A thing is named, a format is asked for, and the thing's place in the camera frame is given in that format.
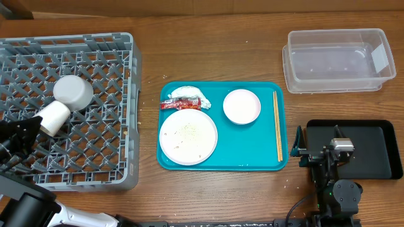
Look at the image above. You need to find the white paper cup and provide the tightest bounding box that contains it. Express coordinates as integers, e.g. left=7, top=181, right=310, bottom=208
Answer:
left=34, top=100, right=71, bottom=137

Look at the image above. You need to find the small pink bowl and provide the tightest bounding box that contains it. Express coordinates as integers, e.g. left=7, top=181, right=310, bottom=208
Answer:
left=223, top=89, right=261, bottom=125

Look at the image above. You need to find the grey plastic bowl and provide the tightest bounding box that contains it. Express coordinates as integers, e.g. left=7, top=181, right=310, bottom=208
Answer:
left=53, top=75, right=93, bottom=112

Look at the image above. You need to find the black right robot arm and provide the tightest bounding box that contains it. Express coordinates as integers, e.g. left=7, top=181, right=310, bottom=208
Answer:
left=285, top=125, right=363, bottom=226

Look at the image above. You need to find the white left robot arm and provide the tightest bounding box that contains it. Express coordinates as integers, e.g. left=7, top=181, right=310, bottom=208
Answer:
left=1, top=117, right=139, bottom=227

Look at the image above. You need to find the grey dishwasher rack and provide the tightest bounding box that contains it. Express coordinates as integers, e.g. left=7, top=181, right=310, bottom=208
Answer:
left=1, top=32, right=141, bottom=191

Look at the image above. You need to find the black plastic tray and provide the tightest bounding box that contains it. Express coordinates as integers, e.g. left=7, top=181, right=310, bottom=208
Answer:
left=306, top=119, right=403, bottom=180

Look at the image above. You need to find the wooden chopstick right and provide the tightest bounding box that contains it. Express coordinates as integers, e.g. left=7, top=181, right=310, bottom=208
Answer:
left=274, top=90, right=284, bottom=162

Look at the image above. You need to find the wooden chopstick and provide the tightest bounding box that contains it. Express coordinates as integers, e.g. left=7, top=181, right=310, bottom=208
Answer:
left=274, top=90, right=284, bottom=162
left=273, top=91, right=282, bottom=163

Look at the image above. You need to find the teal serving tray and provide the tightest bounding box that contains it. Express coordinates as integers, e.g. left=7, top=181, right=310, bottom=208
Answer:
left=157, top=81, right=288, bottom=172

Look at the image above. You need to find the wooden chopstick left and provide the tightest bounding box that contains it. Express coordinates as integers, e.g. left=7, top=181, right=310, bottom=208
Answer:
left=273, top=91, right=282, bottom=163

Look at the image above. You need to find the clear plastic bin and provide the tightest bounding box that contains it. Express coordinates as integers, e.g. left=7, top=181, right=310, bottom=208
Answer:
left=282, top=28, right=396, bottom=94

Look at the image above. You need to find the large white plate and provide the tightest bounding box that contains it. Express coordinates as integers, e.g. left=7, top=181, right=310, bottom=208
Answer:
left=158, top=109, right=218, bottom=166

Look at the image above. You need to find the red sauce packet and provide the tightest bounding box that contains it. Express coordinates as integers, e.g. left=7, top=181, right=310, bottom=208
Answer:
left=160, top=97, right=201, bottom=110

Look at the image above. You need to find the crumpled white napkin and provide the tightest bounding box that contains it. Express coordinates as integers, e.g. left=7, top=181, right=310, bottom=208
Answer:
left=167, top=86, right=211, bottom=110

